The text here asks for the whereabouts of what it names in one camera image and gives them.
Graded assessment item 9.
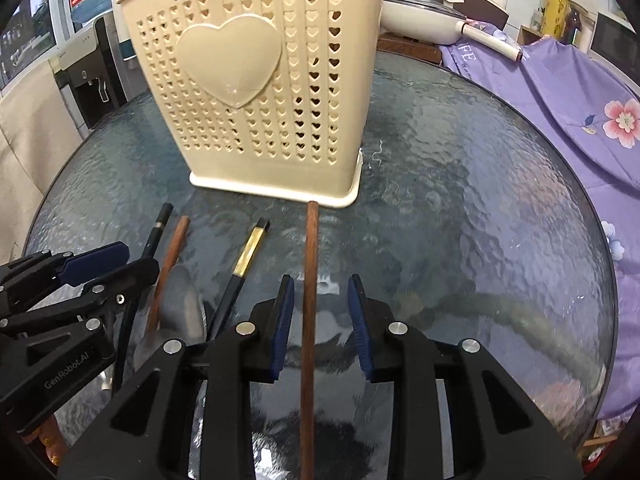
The wooden counter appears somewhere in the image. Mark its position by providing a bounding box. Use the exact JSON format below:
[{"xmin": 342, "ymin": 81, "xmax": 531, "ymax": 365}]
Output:
[{"xmin": 377, "ymin": 35, "xmax": 443, "ymax": 66}]

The sliding window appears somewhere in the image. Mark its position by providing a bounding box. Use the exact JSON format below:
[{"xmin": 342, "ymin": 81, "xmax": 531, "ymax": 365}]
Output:
[{"xmin": 0, "ymin": 0, "xmax": 68, "ymax": 91}]

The white microwave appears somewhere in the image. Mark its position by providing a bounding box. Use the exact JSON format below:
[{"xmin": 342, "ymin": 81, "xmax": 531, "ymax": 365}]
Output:
[{"xmin": 587, "ymin": 10, "xmax": 636, "ymax": 68}]

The grey water dispenser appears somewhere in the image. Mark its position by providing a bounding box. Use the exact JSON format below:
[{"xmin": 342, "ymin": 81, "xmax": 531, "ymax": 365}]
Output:
[{"xmin": 52, "ymin": 15, "xmax": 136, "ymax": 131}]

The yellow wrapped roll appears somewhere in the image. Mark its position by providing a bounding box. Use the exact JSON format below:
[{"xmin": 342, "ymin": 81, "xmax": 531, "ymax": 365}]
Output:
[{"xmin": 547, "ymin": 0, "xmax": 571, "ymax": 43}]

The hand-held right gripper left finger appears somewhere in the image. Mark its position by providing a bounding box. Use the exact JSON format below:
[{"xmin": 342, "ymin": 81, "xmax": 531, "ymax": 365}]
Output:
[{"xmin": 59, "ymin": 274, "xmax": 296, "ymax": 480}]

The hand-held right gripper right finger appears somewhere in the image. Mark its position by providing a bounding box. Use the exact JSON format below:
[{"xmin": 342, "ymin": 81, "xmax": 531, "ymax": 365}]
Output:
[{"xmin": 347, "ymin": 274, "xmax": 586, "ymax": 480}]

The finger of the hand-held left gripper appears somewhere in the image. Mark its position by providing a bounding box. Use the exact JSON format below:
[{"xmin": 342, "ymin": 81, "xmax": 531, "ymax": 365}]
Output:
[
  {"xmin": 0, "ymin": 241, "xmax": 131, "ymax": 316},
  {"xmin": 0, "ymin": 259, "xmax": 161, "ymax": 341}
]

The brown glass bottle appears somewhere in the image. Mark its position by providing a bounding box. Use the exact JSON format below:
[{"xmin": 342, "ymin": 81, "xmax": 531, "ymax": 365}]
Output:
[{"xmin": 567, "ymin": 2, "xmax": 588, "ymax": 46}]

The cream frying pan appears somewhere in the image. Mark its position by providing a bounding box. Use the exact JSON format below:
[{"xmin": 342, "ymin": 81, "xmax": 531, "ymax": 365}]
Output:
[{"xmin": 380, "ymin": 0, "xmax": 466, "ymax": 43}]

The black chopstick gold band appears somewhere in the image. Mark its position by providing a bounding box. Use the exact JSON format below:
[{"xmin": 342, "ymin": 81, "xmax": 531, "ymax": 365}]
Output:
[
  {"xmin": 111, "ymin": 203, "xmax": 174, "ymax": 393},
  {"xmin": 206, "ymin": 217, "xmax": 272, "ymax": 343}
]

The beige perforated utensil holder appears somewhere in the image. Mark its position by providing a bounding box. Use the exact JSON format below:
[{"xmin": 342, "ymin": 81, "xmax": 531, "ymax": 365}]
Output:
[{"xmin": 111, "ymin": 0, "xmax": 386, "ymax": 209}]

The wooden chopstick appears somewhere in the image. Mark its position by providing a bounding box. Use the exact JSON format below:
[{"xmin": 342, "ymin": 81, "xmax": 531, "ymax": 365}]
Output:
[
  {"xmin": 145, "ymin": 216, "xmax": 191, "ymax": 333},
  {"xmin": 300, "ymin": 201, "xmax": 319, "ymax": 480}
]

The small wooden box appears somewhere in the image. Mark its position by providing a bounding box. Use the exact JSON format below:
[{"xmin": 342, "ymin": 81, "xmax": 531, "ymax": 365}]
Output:
[{"xmin": 517, "ymin": 25, "xmax": 551, "ymax": 48}]

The purple floral cloth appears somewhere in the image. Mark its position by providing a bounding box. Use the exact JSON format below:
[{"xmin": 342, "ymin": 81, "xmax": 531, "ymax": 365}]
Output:
[{"xmin": 440, "ymin": 35, "xmax": 640, "ymax": 421}]

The metal spoon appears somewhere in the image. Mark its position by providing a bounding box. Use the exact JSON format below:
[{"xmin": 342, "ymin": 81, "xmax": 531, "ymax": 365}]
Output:
[{"xmin": 162, "ymin": 266, "xmax": 207, "ymax": 348}]

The person's left hand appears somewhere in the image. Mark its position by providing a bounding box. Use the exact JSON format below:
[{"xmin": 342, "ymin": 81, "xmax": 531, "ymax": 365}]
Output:
[{"xmin": 22, "ymin": 416, "xmax": 69, "ymax": 466}]

